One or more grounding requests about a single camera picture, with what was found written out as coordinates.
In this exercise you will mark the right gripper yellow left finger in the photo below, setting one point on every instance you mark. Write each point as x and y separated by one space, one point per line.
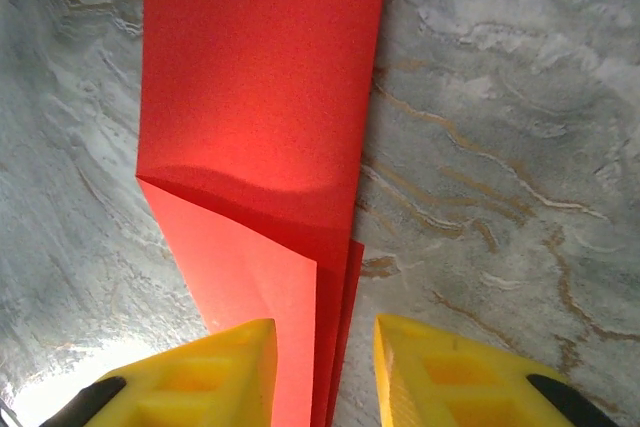
190 387

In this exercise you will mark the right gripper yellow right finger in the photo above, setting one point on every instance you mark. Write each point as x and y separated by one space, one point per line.
450 387

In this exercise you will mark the red square paper sheet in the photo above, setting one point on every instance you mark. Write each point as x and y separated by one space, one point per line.
260 72

